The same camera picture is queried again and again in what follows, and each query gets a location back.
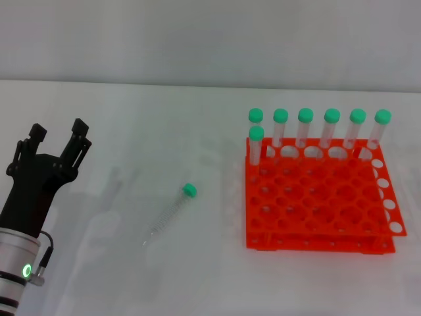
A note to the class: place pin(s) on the orange plastic test tube rack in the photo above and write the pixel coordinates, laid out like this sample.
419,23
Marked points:
315,197

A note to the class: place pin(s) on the clear test tube green cap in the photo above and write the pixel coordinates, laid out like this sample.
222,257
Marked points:
255,115
280,115
358,115
331,115
256,133
189,190
305,114
383,116

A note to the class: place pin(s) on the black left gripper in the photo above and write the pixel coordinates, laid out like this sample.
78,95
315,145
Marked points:
29,191

